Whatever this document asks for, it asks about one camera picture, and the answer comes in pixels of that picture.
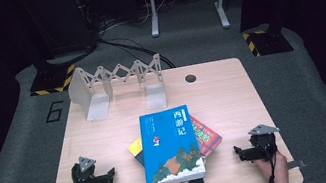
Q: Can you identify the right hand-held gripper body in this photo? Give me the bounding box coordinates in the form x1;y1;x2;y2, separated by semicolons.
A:
247;121;284;164

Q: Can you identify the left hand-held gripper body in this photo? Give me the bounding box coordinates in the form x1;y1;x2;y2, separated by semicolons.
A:
68;153;104;183

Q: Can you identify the red illustrated book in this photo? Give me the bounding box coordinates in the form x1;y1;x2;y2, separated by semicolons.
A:
130;110;232;183

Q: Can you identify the yellow book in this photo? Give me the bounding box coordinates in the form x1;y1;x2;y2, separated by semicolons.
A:
126;137;146;158

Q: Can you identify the thick blue book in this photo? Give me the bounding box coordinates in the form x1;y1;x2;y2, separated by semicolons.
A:
133;101;209;183

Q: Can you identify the white expandable book rack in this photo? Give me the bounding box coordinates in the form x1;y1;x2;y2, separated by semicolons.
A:
64;52;170;125

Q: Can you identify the person's right hand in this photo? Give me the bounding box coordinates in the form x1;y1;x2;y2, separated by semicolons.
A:
252;149;293;183

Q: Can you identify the grey tape strip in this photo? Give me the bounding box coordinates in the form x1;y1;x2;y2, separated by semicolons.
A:
286;158;308;172

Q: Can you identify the black floor tape marking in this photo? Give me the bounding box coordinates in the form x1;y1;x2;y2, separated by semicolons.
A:
42;100;67;124

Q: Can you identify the black round table grommet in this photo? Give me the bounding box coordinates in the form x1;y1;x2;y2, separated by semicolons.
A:
184;73;198;84

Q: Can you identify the black yellow striped stand base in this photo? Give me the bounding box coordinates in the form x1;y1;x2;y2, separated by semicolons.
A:
23;51;79;99
240;20;295;60

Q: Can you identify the black cabinet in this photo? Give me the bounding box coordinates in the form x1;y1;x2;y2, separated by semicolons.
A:
21;0;99;62

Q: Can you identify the right hand-held gripper cable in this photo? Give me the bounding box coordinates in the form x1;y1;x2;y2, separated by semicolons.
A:
254;142;283;183

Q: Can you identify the black floor cable bundle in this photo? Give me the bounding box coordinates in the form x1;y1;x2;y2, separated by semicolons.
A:
84;6;177;83

